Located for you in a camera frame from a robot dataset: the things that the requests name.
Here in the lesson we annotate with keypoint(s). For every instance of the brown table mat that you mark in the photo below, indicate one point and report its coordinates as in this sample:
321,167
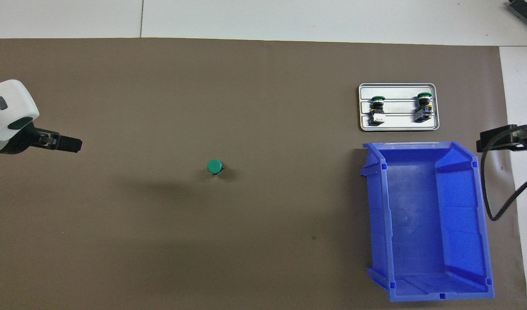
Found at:
160,237

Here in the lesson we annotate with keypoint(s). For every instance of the green push button switch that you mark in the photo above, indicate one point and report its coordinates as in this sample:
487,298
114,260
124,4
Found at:
377,111
214,166
423,107

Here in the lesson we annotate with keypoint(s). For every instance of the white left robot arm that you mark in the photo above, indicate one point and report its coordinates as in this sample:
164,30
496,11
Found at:
9,103

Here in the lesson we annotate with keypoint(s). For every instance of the blue plastic storage bin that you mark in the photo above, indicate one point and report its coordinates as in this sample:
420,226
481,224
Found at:
418,224

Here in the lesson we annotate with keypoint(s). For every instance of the grey metal tray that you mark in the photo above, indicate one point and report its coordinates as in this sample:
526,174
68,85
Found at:
399,125

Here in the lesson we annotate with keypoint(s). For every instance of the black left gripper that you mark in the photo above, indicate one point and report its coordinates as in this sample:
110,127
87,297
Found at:
22,140

